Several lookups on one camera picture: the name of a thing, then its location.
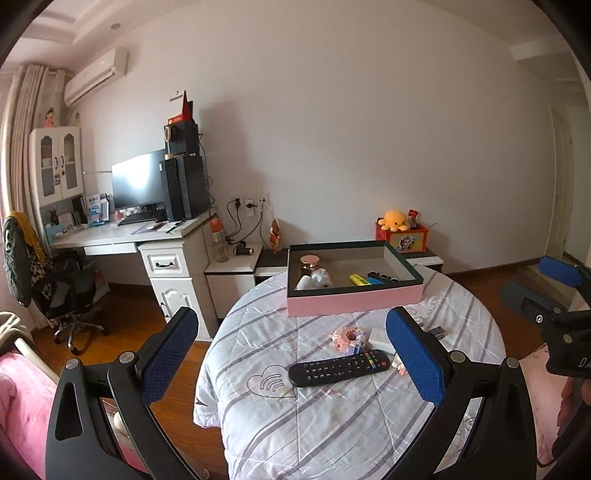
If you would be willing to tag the white glass-door cabinet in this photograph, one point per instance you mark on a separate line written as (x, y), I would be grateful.
(55, 161)

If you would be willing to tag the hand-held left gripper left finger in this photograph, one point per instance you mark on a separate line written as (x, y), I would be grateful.
(168, 355)

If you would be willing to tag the black keyboard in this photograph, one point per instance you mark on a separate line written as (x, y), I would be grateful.
(138, 219)

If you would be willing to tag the white dark-top low cabinet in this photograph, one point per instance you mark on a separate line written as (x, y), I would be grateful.
(427, 261)

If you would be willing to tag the red toy box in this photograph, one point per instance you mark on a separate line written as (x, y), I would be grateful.
(406, 242)

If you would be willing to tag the pink doll figure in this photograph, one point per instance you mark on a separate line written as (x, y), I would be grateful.
(51, 118)

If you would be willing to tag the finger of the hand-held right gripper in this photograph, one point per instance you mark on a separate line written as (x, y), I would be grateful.
(561, 272)
(521, 295)

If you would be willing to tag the white door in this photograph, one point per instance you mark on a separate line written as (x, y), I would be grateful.
(563, 184)

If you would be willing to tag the yellow octopus plush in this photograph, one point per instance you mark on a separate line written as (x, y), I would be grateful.
(393, 220)

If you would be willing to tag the pink blanket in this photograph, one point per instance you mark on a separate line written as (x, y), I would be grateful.
(23, 406)

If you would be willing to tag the blue pen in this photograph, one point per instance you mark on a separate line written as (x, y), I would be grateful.
(376, 280)

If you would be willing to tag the white desk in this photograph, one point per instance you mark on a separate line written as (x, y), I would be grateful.
(106, 235)

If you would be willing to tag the white low nightstand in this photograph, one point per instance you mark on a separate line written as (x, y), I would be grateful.
(231, 286)

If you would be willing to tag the black speaker box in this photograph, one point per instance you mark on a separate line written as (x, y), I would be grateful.
(184, 138)

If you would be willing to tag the rose gold jar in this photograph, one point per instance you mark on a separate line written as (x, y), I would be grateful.
(309, 265)

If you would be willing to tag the white charger block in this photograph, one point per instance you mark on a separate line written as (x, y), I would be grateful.
(381, 341)

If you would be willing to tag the white bunny figurine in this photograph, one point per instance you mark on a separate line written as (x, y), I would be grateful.
(303, 283)

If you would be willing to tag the beige curtain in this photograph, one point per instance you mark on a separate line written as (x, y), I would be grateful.
(23, 138)

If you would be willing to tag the round table striped cloth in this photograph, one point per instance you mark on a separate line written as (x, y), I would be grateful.
(300, 429)

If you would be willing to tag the pink block toy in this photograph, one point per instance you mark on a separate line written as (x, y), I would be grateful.
(348, 340)

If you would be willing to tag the white round plug-in device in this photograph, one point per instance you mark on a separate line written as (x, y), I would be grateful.
(322, 279)

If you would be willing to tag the blue white box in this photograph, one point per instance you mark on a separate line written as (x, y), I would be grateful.
(97, 210)

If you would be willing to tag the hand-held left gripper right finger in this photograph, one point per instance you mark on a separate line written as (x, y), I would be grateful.
(415, 360)

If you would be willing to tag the pink storage box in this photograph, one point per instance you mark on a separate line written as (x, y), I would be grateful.
(355, 300)

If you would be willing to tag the wall socket row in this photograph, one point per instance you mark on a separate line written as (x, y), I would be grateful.
(251, 201)

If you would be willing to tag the yellow highlighter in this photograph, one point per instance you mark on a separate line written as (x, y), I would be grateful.
(358, 279)

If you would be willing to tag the person's right hand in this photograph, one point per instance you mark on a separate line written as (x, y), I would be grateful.
(567, 401)

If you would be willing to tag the computer monitor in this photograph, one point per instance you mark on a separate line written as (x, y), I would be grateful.
(138, 182)

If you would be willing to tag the beige blanket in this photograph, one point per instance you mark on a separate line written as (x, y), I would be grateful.
(14, 332)

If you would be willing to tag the black office chair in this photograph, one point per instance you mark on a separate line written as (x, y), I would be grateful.
(69, 295)

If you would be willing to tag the anatomy torso model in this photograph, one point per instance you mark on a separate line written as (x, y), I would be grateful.
(275, 237)

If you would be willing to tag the orange-cap water bottle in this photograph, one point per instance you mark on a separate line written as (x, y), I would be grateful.
(219, 242)

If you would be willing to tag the white air conditioner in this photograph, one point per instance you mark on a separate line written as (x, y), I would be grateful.
(94, 76)

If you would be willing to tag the black computer tower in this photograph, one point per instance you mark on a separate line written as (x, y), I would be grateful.
(189, 189)

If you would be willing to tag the small black massage gun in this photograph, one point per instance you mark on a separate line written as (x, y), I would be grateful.
(243, 251)

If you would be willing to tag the red paper ornament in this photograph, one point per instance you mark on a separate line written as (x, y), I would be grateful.
(185, 108)

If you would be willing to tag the black remote control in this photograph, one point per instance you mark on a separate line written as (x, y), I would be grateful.
(339, 369)

